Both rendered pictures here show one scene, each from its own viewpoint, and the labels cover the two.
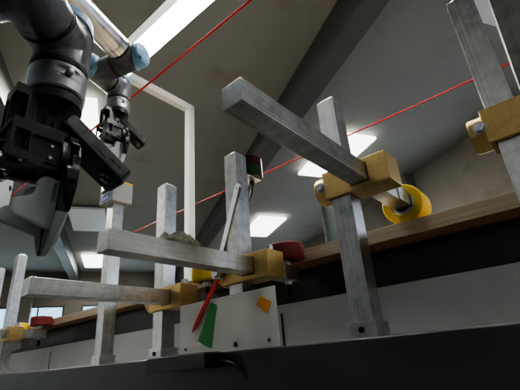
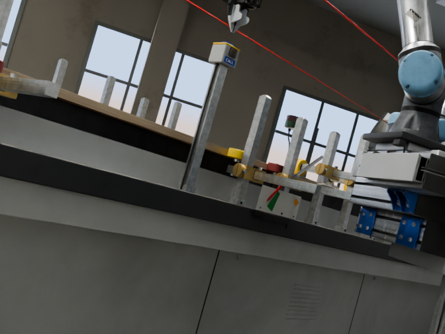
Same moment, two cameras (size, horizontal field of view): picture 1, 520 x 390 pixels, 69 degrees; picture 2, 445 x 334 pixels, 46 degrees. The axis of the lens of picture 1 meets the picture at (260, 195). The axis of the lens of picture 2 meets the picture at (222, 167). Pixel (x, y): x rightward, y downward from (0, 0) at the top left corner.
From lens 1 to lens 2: 2.34 m
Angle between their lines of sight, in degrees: 83
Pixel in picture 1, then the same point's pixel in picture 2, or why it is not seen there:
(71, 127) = not seen: hidden behind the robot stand
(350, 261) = (320, 199)
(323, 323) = (252, 197)
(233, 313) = (285, 200)
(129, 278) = not seen: outside the picture
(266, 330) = (293, 213)
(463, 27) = (365, 148)
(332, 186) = (328, 172)
